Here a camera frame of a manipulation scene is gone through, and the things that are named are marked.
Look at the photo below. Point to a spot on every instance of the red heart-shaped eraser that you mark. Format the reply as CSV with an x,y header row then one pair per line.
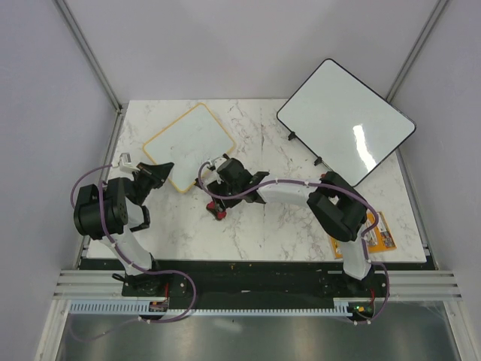
x,y
216,211

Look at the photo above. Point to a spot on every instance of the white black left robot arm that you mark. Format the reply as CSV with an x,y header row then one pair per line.
x,y
113,213

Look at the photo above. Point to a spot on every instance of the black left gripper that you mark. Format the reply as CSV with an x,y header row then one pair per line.
x,y
158,175

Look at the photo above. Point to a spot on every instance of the orange picture book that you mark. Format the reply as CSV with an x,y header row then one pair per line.
x,y
378,240

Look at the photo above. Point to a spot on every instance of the white slotted cable duct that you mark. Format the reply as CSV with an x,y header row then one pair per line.
x,y
144,308

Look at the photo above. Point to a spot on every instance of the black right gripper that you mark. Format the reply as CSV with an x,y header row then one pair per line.
x,y
217,186

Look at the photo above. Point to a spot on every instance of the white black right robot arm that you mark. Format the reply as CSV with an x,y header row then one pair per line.
x,y
339,209

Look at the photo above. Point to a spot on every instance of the black-framed large whiteboard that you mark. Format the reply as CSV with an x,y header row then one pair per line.
x,y
345,124

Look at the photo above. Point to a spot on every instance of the aluminium extrusion rail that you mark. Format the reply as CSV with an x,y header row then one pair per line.
x,y
86,284

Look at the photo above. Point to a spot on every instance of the yellow-framed small whiteboard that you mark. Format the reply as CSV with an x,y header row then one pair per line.
x,y
192,139

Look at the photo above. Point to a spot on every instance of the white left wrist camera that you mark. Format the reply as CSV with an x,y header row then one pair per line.
x,y
124,164

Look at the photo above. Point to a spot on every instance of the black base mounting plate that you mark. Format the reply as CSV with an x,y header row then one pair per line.
x,y
322,279

